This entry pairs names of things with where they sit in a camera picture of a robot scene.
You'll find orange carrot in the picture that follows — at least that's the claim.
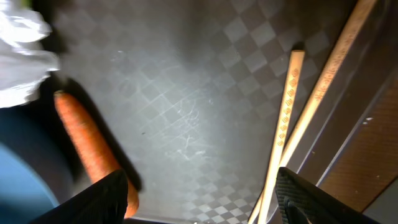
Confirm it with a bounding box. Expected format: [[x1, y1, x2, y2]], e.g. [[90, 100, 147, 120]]
[[53, 90, 140, 219]]

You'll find dark blue plate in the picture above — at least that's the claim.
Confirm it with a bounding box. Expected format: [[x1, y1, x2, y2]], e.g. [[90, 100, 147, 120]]
[[1, 108, 73, 223]]

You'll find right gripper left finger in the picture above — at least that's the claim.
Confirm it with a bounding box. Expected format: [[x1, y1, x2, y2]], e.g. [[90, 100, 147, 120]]
[[31, 170, 128, 224]]

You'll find crumpled white tissue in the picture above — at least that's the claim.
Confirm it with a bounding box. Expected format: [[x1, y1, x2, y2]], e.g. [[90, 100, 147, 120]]
[[1, 0, 60, 108]]

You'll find wooden chopstick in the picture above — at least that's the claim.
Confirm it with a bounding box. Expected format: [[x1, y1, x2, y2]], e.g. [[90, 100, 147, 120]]
[[257, 50, 305, 224], [248, 0, 377, 224]]

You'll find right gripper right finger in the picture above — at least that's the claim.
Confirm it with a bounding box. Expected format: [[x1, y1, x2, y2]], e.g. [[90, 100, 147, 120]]
[[275, 167, 379, 224]]

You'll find dark brown serving tray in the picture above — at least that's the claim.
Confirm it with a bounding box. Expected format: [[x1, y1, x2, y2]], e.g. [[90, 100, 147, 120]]
[[30, 0, 398, 224]]

